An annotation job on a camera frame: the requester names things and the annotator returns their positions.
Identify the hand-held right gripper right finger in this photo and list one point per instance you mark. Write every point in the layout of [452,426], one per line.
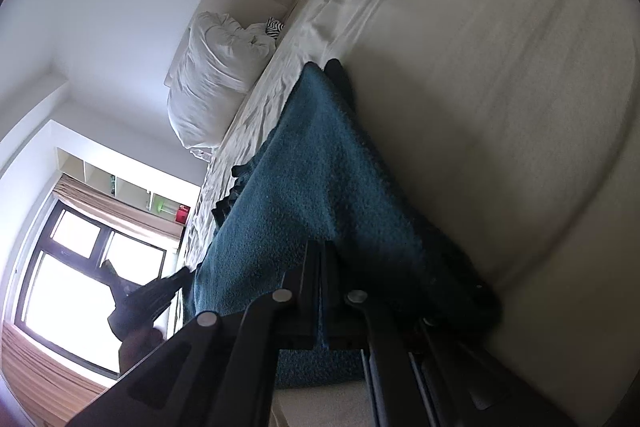
[336,307]

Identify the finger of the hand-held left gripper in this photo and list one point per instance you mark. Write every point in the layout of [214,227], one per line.
[172,281]
[110,269]

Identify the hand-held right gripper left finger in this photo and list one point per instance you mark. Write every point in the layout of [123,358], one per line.
[300,302]

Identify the dark green knitted sweater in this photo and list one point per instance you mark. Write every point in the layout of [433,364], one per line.
[320,187]

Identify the person's left hand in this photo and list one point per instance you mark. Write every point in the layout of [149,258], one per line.
[137,349]

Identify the black framed window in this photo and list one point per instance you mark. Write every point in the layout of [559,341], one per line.
[75,287]

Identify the beige curtain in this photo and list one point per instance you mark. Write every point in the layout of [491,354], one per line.
[100,207]

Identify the red container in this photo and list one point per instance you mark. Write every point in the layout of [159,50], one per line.
[182,213]

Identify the green lidded container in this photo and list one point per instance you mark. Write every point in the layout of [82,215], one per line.
[161,206]

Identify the white open shelf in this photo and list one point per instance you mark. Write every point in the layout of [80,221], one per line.
[120,187]

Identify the white pillow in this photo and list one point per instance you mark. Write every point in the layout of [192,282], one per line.
[215,82]

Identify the bed with beige sheet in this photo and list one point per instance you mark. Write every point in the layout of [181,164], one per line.
[475,107]

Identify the black white striped cloth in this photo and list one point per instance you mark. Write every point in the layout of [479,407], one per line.
[274,28]

